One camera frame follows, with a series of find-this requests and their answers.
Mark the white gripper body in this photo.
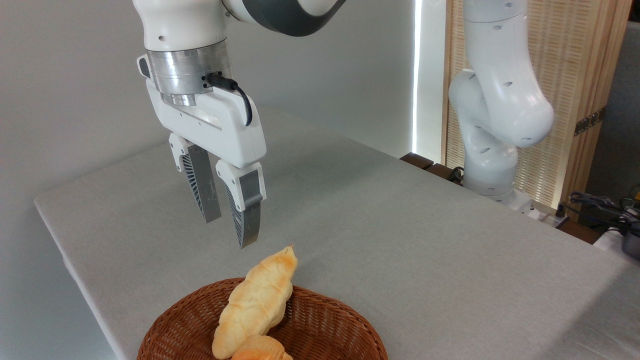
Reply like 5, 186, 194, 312
137, 54, 267, 169

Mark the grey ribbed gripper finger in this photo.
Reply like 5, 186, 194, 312
215, 160, 267, 249
168, 132, 222, 224

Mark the small round orange bread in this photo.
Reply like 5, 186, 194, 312
231, 334, 294, 360

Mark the long braided pale bread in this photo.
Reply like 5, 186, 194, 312
212, 244, 299, 360

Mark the brown wicker basket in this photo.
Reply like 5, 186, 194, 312
136, 278, 389, 360

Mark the dark wooden base board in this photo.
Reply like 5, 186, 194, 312
400, 152, 465, 187

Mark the wooden slatted screen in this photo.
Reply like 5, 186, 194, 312
441, 0, 633, 216

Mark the metal screen hinge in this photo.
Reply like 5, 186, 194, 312
574, 106, 607, 137

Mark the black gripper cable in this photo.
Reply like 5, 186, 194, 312
206, 72, 254, 127

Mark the black cable bundle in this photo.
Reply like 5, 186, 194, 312
568, 191, 640, 233

